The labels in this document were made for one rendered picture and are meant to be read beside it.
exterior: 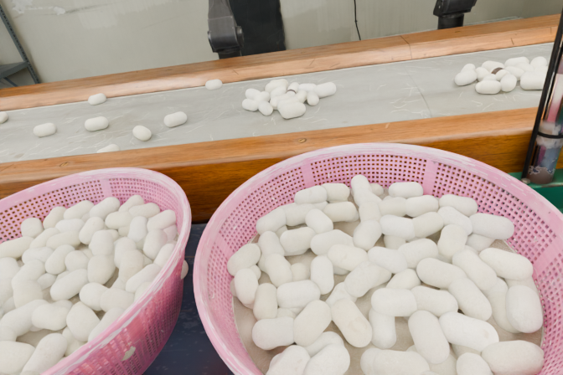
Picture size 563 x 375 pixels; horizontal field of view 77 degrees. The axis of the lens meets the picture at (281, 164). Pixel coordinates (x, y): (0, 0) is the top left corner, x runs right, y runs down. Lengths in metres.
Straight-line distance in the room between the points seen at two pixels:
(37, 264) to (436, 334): 0.34
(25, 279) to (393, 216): 0.33
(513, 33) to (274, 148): 0.56
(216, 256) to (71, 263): 0.14
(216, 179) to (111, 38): 2.47
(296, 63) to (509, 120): 0.42
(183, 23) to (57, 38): 0.88
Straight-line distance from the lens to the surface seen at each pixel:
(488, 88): 0.58
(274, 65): 0.74
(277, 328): 0.26
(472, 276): 0.30
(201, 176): 0.42
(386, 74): 0.68
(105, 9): 2.81
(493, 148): 0.43
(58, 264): 0.40
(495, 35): 0.81
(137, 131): 0.57
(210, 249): 0.30
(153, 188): 0.42
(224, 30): 0.97
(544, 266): 0.32
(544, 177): 0.44
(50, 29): 3.01
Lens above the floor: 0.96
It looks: 31 degrees down
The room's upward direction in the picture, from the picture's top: 10 degrees counter-clockwise
